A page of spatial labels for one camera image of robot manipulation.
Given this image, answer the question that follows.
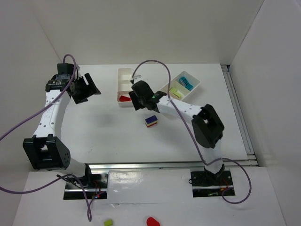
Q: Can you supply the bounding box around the red lego brick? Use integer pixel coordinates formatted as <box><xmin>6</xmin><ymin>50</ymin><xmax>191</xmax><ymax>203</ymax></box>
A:
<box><xmin>119</xmin><ymin>95</ymin><xmax>131</xmax><ymax>102</ymax></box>

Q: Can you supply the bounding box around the green lego brick from stack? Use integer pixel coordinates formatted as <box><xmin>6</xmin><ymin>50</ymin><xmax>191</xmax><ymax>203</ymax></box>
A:
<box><xmin>173</xmin><ymin>92</ymin><xmax>182</xmax><ymax>98</ymax></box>

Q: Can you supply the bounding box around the cyan lego stack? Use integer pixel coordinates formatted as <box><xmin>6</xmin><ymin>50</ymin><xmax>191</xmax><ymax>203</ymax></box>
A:
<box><xmin>178</xmin><ymin>77</ymin><xmax>190</xmax><ymax>88</ymax></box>

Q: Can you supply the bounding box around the small cyan lego brick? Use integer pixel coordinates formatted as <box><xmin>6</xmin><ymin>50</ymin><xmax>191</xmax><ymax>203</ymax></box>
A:
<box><xmin>186</xmin><ymin>84</ymin><xmax>193</xmax><ymax>91</ymax></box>

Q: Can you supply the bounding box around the light green lego brick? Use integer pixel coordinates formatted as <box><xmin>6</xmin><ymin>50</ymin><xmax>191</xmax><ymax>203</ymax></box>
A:
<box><xmin>169</xmin><ymin>87</ymin><xmax>178</xmax><ymax>93</ymax></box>

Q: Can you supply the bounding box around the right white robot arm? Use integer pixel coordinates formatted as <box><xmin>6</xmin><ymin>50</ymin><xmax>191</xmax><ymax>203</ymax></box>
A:
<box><xmin>129</xmin><ymin>79</ymin><xmax>225</xmax><ymax>181</ymax></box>

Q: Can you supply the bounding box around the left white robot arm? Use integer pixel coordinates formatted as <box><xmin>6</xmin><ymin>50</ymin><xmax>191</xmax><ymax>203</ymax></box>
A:
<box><xmin>23</xmin><ymin>63</ymin><xmax>101</xmax><ymax>188</ymax></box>

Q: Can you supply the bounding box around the narrow white divided tray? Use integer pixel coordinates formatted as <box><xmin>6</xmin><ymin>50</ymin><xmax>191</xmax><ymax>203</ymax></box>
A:
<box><xmin>117</xmin><ymin>68</ymin><xmax>133</xmax><ymax>107</ymax></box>

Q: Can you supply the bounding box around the wide white divided tray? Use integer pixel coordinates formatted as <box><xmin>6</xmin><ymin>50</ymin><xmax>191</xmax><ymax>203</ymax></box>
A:
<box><xmin>160</xmin><ymin>71</ymin><xmax>201</xmax><ymax>102</ymax></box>

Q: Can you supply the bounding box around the red oval object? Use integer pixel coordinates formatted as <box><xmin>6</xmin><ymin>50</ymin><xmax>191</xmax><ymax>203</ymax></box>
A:
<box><xmin>146</xmin><ymin>217</ymin><xmax>160</xmax><ymax>226</ymax></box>

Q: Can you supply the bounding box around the green lego brick foreground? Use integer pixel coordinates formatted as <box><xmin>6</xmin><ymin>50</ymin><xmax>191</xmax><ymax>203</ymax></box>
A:
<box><xmin>103</xmin><ymin>219</ymin><xmax>113</xmax><ymax>226</ymax></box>

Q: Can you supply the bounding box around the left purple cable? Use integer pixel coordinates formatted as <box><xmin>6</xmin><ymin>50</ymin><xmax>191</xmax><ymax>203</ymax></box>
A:
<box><xmin>0</xmin><ymin>54</ymin><xmax>104</xmax><ymax>222</ymax></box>

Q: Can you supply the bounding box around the purple cable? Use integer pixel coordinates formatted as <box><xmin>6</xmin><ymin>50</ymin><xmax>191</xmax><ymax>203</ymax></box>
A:
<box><xmin>0</xmin><ymin>54</ymin><xmax>104</xmax><ymax>222</ymax></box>
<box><xmin>131</xmin><ymin>59</ymin><xmax>252</xmax><ymax>203</ymax></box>

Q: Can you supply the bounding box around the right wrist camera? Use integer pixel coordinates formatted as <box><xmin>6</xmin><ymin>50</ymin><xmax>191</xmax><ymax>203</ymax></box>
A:
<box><xmin>130</xmin><ymin>75</ymin><xmax>143</xmax><ymax>85</ymax></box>

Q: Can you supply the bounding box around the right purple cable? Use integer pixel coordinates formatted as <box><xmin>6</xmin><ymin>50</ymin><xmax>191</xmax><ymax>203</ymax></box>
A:
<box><xmin>131</xmin><ymin>59</ymin><xmax>252</xmax><ymax>203</ymax></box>

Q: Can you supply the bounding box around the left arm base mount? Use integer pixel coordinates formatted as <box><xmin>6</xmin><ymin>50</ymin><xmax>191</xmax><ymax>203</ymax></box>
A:
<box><xmin>63</xmin><ymin>172</ymin><xmax>109</xmax><ymax>200</ymax></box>

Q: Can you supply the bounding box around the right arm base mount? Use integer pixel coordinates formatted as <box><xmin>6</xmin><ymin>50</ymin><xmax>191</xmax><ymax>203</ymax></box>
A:
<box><xmin>188</xmin><ymin>170</ymin><xmax>235</xmax><ymax>198</ymax></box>

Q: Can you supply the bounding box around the aluminium rail right side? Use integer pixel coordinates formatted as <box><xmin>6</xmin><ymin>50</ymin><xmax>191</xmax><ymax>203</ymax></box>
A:
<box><xmin>221</xmin><ymin>65</ymin><xmax>259</xmax><ymax>167</ymax></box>

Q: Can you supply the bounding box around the aluminium rail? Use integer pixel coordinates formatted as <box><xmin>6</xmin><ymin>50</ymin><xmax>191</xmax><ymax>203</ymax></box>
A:
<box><xmin>221</xmin><ymin>65</ymin><xmax>259</xmax><ymax>167</ymax></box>
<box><xmin>70</xmin><ymin>161</ymin><xmax>236</xmax><ymax>175</ymax></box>

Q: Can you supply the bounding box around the aluminium rail front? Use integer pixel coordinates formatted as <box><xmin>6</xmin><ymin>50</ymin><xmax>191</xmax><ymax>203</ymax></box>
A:
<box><xmin>70</xmin><ymin>161</ymin><xmax>236</xmax><ymax>175</ymax></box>

